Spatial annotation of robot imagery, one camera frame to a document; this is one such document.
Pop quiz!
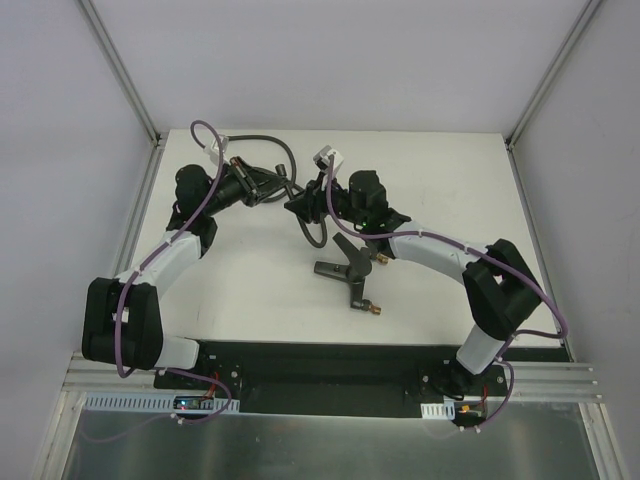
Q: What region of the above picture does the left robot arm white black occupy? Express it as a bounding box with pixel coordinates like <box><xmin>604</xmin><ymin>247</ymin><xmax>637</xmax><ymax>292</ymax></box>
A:
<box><xmin>81</xmin><ymin>157</ymin><xmax>290</xmax><ymax>389</ymax></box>

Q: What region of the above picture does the right aluminium frame post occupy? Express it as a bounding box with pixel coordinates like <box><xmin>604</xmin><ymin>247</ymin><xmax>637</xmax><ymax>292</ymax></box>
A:
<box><xmin>505</xmin><ymin>0</ymin><xmax>606</xmax><ymax>151</ymax></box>

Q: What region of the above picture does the aluminium frame post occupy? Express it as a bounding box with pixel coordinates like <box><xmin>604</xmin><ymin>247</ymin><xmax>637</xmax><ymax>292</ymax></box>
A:
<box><xmin>75</xmin><ymin>0</ymin><xmax>161</xmax><ymax>146</ymax></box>
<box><xmin>505</xmin><ymin>0</ymin><xmax>606</xmax><ymax>151</ymax></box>

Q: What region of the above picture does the left aluminium frame post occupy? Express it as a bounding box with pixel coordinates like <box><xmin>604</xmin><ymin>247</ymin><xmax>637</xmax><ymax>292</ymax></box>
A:
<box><xmin>75</xmin><ymin>0</ymin><xmax>161</xmax><ymax>146</ymax></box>

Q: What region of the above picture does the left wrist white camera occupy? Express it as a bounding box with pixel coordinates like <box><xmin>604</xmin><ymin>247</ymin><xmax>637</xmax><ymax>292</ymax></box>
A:
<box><xmin>203</xmin><ymin>135</ymin><xmax>229</xmax><ymax>166</ymax></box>

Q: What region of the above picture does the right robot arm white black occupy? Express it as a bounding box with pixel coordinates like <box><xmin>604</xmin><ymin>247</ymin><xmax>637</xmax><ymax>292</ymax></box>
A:
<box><xmin>285</xmin><ymin>170</ymin><xmax>541</xmax><ymax>395</ymax></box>

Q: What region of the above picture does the white cable duct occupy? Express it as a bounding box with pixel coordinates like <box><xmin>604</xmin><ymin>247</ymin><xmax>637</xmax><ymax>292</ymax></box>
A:
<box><xmin>84</xmin><ymin>393</ymin><xmax>240</xmax><ymax>415</ymax></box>
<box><xmin>420</xmin><ymin>402</ymin><xmax>455</xmax><ymax>421</ymax></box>

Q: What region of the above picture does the wrist white camera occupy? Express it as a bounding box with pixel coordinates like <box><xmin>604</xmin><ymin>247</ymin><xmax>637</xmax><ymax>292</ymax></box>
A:
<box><xmin>313</xmin><ymin>145</ymin><xmax>344</xmax><ymax>175</ymax></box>
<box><xmin>203</xmin><ymin>135</ymin><xmax>229</xmax><ymax>166</ymax></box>

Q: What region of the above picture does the black flexible hose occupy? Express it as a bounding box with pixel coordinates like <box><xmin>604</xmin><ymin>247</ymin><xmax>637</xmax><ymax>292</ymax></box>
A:
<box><xmin>224</xmin><ymin>133</ymin><xmax>334</xmax><ymax>249</ymax></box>

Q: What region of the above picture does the right white cable duct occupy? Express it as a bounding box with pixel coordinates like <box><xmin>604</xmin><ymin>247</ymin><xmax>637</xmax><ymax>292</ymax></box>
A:
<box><xmin>420</xmin><ymin>402</ymin><xmax>455</xmax><ymax>421</ymax></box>

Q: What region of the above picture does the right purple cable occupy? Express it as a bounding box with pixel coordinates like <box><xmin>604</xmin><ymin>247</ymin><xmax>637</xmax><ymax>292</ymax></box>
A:
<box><xmin>324</xmin><ymin>154</ymin><xmax>571</xmax><ymax>434</ymax></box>

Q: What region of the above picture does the left white cable duct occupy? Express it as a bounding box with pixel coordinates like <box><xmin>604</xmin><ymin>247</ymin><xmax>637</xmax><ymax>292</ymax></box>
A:
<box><xmin>84</xmin><ymin>393</ymin><xmax>240</xmax><ymax>415</ymax></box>

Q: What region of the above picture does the front aluminium rail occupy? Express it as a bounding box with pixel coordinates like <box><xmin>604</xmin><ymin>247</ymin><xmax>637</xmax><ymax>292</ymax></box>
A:
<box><xmin>62</xmin><ymin>353</ymin><xmax>605</xmax><ymax>403</ymax></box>

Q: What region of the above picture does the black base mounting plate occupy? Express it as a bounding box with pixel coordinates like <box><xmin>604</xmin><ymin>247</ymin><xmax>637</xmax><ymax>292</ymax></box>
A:
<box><xmin>153</xmin><ymin>341</ymin><xmax>507</xmax><ymax>418</ymax></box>

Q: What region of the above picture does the dark grey faucet valve fitting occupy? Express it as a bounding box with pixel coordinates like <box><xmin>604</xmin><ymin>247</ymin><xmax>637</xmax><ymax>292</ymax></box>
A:
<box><xmin>314</xmin><ymin>233</ymin><xmax>389</xmax><ymax>315</ymax></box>

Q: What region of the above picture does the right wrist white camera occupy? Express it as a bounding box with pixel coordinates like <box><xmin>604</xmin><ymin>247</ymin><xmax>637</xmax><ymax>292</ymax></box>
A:
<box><xmin>313</xmin><ymin>145</ymin><xmax>344</xmax><ymax>175</ymax></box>

